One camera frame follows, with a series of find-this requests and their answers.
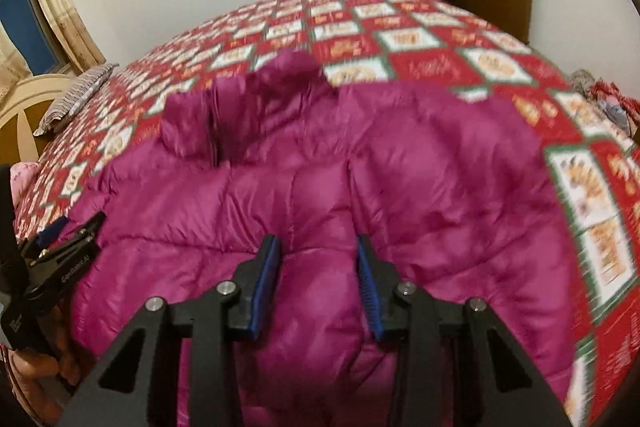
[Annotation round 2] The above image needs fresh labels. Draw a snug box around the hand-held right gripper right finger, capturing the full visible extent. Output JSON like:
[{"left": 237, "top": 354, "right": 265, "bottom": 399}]
[{"left": 355, "top": 234, "right": 571, "bottom": 427}]

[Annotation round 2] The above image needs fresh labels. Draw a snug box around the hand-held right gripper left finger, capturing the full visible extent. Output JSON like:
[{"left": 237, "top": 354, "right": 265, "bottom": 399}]
[{"left": 60, "top": 234, "right": 283, "bottom": 427}]

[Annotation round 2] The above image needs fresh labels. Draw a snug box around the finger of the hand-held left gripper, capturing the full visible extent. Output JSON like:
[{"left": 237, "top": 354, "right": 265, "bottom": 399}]
[
  {"left": 20, "top": 211, "right": 107, "bottom": 269},
  {"left": 22, "top": 218, "right": 69, "bottom": 253}
]

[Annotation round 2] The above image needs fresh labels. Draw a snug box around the magenta puffer jacket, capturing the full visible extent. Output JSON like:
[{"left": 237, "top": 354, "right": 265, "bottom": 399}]
[{"left": 65, "top": 49, "right": 596, "bottom": 427}]

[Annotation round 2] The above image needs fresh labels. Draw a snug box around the pile of clothes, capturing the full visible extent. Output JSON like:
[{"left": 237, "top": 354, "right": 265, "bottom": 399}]
[{"left": 569, "top": 68, "right": 640, "bottom": 144}]

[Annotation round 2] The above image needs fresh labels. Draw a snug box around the person's left hand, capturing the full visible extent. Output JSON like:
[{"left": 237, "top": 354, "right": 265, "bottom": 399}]
[{"left": 0, "top": 294, "right": 98, "bottom": 427}]

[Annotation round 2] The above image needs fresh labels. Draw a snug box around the pink cloth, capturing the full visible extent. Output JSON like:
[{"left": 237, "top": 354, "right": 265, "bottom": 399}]
[{"left": 9, "top": 161, "right": 42, "bottom": 210}]

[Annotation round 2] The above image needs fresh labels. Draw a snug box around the cream wooden headboard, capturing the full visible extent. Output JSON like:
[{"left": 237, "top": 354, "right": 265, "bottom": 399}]
[{"left": 0, "top": 74, "right": 77, "bottom": 168}]

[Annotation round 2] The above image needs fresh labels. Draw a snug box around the striped pillow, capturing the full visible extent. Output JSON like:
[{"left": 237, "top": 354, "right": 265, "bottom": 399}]
[{"left": 34, "top": 63, "right": 120, "bottom": 136}]

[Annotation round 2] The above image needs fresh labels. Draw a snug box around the beige curtain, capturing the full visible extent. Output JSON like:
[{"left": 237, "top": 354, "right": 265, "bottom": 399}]
[{"left": 22, "top": 0, "right": 107, "bottom": 72}]

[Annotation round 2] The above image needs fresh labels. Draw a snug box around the window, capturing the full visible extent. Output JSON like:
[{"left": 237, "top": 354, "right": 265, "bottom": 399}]
[{"left": 0, "top": 0, "right": 60, "bottom": 78}]

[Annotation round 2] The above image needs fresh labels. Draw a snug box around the red printed bed blanket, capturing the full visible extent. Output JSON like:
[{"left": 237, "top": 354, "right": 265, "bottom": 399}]
[{"left": 12, "top": 0, "right": 640, "bottom": 427}]

